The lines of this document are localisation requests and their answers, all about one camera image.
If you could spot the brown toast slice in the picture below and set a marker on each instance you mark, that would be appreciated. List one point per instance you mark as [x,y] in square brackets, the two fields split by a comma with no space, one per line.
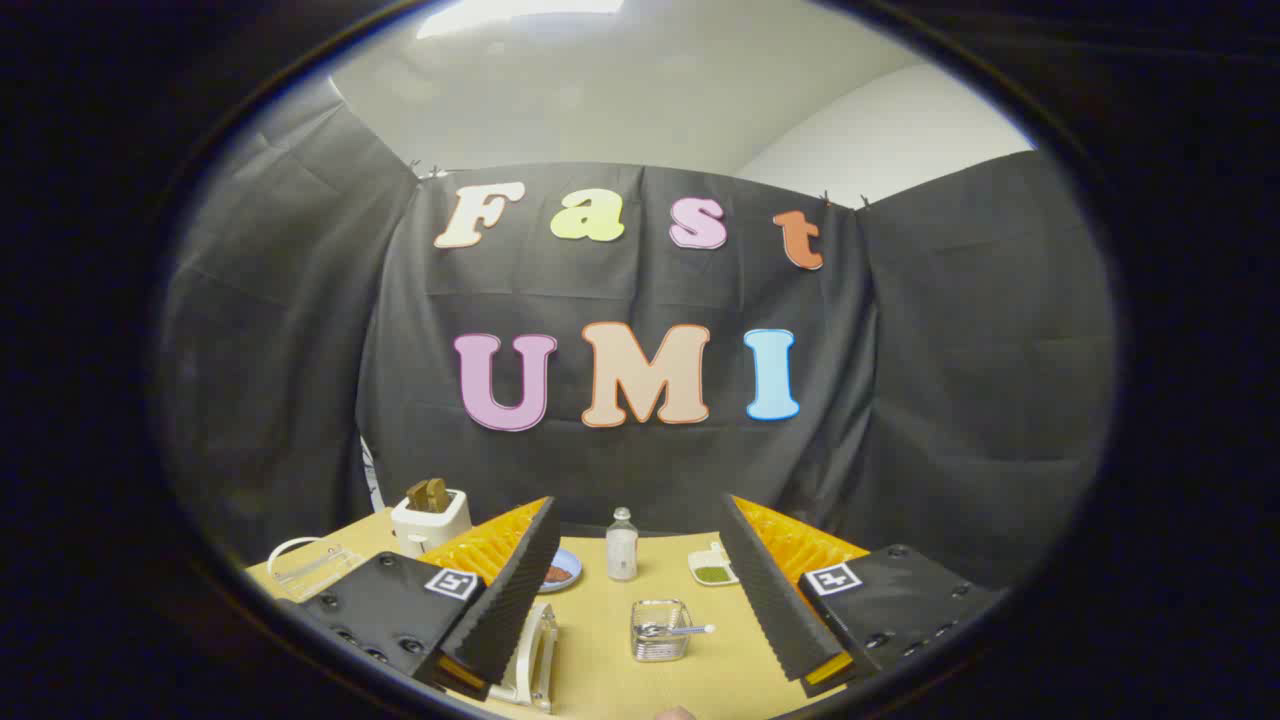
[418,496]
[439,493]

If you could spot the white dish rack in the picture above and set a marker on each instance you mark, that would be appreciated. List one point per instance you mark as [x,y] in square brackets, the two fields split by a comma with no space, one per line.
[518,697]

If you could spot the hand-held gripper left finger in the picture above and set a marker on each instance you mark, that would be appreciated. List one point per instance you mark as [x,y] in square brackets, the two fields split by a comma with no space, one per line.
[510,610]

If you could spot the ceiling light panel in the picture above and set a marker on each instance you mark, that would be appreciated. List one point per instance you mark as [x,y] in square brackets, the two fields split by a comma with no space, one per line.
[520,15]

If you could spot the white toaster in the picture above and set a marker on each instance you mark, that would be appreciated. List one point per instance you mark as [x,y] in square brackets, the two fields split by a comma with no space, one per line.
[432,530]

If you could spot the black backdrop cloth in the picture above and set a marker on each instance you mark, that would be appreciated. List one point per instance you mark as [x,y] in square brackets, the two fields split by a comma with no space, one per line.
[930,380]

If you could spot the clear plastic bottle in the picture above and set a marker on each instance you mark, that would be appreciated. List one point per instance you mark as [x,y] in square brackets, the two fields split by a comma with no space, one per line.
[622,550]

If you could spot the clear plastic container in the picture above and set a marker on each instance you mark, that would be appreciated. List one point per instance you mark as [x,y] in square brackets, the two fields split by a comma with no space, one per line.
[312,566]

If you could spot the white dish with green food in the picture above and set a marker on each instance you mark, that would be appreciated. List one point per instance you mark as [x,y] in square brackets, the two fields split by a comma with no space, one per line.
[712,572]

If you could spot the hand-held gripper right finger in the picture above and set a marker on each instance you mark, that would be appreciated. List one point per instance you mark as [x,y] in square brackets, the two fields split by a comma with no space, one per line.
[775,600]

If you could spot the small blue dish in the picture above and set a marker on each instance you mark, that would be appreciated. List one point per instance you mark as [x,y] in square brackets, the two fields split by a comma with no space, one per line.
[560,573]

